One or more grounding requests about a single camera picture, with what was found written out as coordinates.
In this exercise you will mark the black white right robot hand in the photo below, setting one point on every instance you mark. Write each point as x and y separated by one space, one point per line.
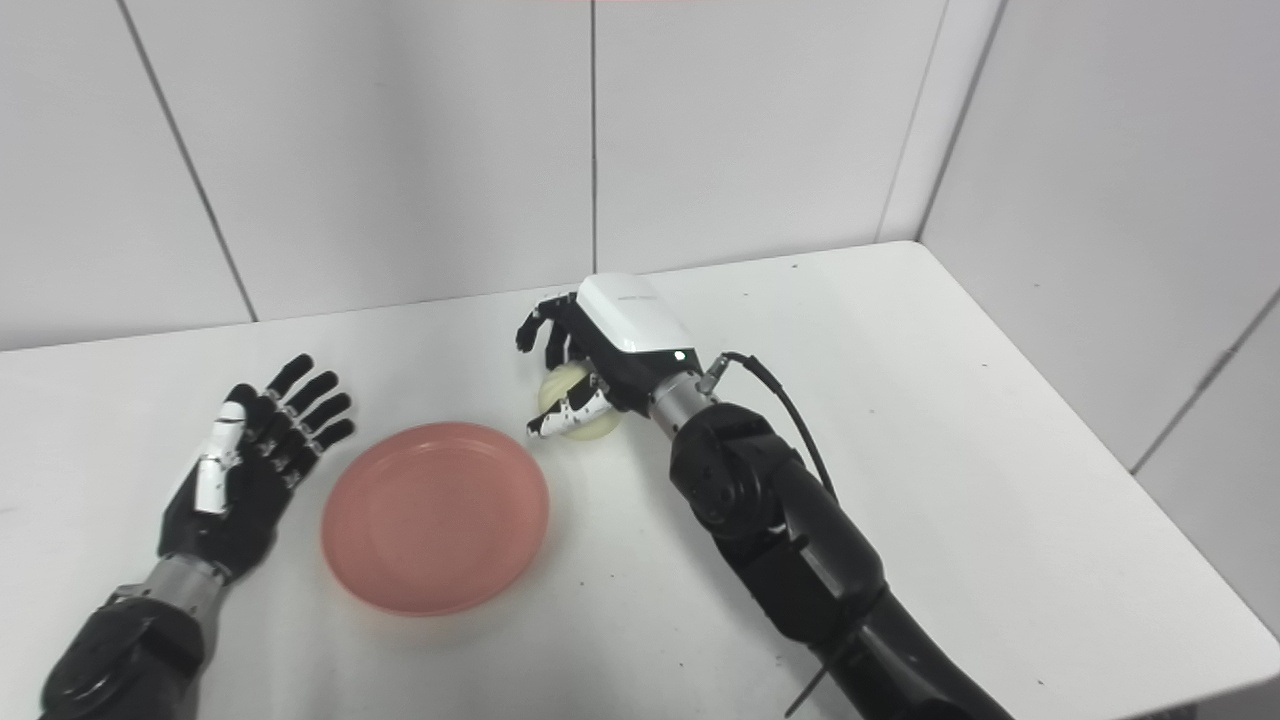
630 320

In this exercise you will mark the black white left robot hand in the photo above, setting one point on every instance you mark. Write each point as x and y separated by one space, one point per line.
235 510

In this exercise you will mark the cream steamed bun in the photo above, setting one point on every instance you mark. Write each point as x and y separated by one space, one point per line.
600 425

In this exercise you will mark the pink round plate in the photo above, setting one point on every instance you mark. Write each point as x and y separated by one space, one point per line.
435 520

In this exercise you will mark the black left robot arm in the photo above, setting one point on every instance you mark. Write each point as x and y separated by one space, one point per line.
120 655

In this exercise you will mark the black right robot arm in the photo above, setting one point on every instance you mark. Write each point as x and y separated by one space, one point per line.
800 540

